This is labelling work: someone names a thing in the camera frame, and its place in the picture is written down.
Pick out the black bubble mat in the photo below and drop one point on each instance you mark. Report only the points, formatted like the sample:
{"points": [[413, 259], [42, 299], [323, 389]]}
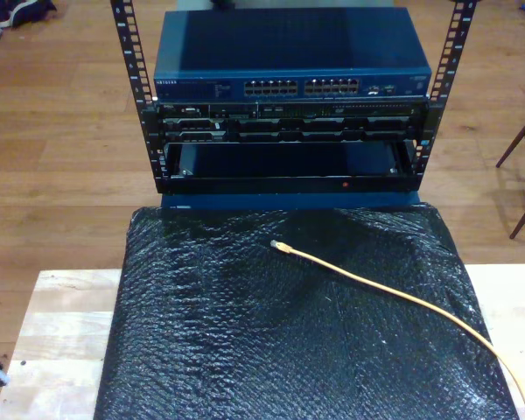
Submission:
{"points": [[245, 328]]}

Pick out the dark shoe white sole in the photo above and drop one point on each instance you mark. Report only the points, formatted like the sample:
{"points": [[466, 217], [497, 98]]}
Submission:
{"points": [[22, 11]]}

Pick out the black rack server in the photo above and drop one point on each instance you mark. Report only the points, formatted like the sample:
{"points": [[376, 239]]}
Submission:
{"points": [[289, 127]]}

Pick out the small dark object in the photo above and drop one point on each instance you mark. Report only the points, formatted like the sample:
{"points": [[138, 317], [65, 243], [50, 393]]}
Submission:
{"points": [[225, 3]]}

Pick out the brown wooden chair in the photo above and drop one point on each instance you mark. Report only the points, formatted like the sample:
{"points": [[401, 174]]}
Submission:
{"points": [[519, 138]]}

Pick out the black perforated rack post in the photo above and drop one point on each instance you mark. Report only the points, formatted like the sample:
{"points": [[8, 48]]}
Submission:
{"points": [[131, 48], [452, 48]]}

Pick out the blue network switch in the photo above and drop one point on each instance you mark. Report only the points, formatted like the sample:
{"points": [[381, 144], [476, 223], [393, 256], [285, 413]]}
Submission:
{"points": [[289, 44]]}

